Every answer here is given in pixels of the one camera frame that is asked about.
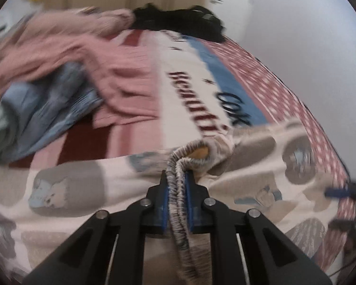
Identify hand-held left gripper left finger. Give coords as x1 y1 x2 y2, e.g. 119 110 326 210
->
24 171 169 285

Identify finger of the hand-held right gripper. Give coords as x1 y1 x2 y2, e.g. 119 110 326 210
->
325 181 356 205
328 218 356 233

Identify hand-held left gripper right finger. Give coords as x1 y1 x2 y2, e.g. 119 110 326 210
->
184 171 333 285

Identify black clothes pile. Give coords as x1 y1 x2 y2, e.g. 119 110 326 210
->
132 3 227 43

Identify striped star print blanket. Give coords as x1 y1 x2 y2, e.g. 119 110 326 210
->
56 30 356 274

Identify pink checked quilt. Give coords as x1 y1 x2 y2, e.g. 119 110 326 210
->
0 7 164 128

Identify bear print pants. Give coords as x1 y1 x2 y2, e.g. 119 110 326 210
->
0 119 353 285

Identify blue-grey cloth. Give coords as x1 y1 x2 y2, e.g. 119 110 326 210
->
0 62 104 162

